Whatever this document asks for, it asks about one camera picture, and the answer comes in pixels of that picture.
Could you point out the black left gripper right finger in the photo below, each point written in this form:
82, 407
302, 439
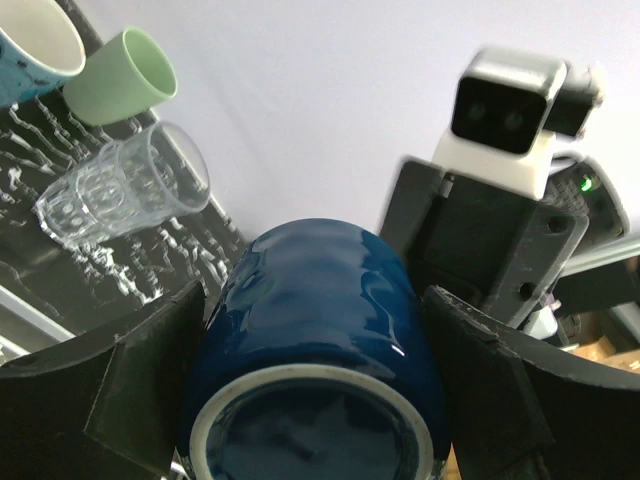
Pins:
520, 408

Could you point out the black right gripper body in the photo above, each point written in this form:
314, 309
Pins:
494, 249

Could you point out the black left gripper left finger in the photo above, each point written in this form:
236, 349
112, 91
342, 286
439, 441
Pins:
105, 404

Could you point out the dark blue ceramic mug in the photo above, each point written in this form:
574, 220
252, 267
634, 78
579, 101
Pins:
315, 366

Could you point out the clear glass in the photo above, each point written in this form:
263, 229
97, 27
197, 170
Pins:
129, 185

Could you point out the pale green cup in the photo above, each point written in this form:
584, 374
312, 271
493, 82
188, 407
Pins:
128, 75

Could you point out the light blue dotted mug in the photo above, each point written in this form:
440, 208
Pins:
41, 49

